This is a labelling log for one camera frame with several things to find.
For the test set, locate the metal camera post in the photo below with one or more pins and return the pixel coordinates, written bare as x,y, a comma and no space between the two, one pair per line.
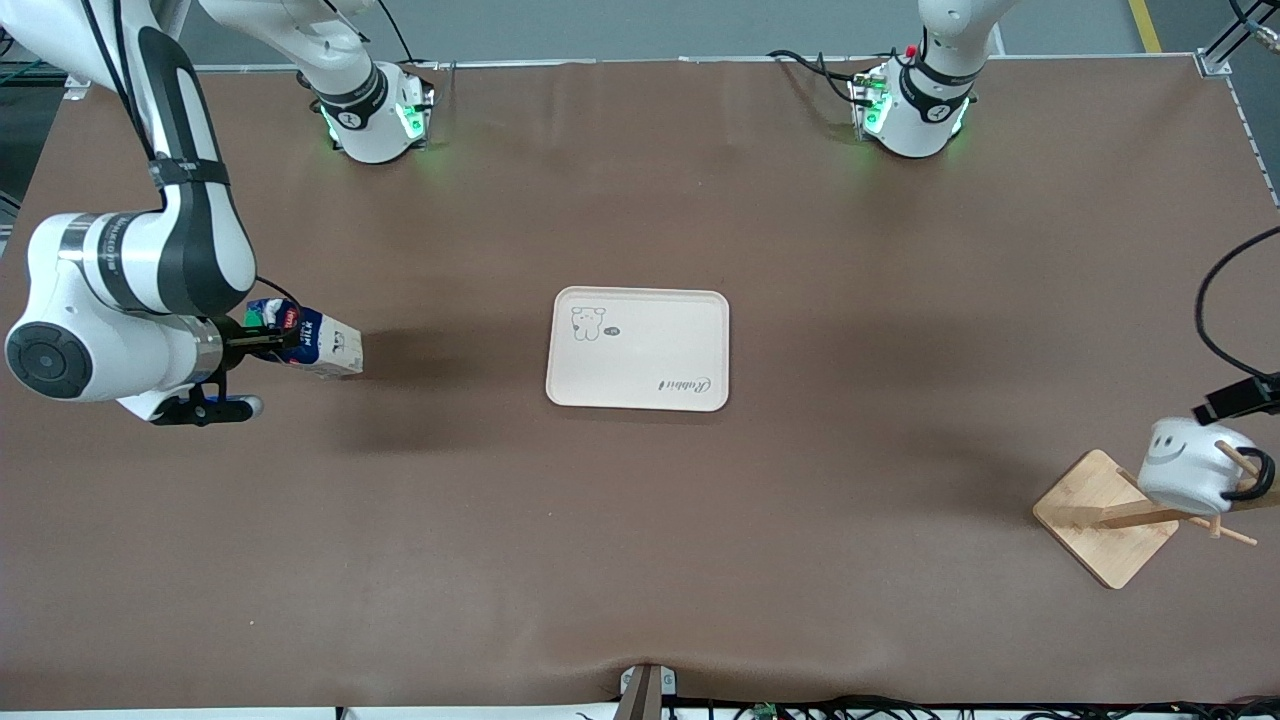
647,692

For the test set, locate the brown table mat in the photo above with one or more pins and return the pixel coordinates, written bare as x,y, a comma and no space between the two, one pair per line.
600,530

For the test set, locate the wooden cup rack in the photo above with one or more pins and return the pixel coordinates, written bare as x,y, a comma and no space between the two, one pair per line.
1100,520

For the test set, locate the cream rabbit print tray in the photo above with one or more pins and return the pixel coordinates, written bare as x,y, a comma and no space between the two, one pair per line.
650,350

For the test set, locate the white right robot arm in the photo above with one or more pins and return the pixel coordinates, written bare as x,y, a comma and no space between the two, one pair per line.
130,280

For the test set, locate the aluminium frame profile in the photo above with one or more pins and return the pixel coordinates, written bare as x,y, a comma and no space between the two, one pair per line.
1240,35

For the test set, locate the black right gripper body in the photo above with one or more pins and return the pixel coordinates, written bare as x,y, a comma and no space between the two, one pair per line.
234,340

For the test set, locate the blue white milk carton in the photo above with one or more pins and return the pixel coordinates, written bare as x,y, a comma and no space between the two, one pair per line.
330,350

